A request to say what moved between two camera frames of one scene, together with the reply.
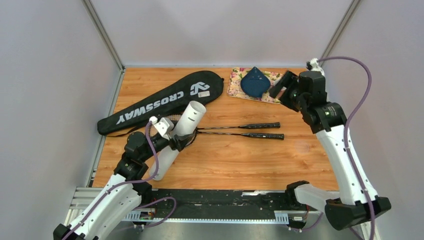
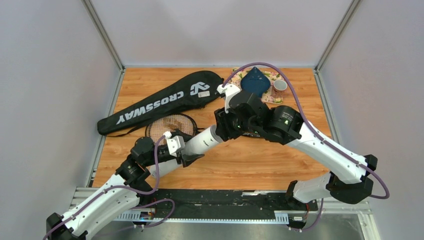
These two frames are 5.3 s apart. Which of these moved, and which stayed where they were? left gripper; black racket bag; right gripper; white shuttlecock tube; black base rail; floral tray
Moved: right gripper; left gripper; white shuttlecock tube
Stayed: floral tray; black base rail; black racket bag
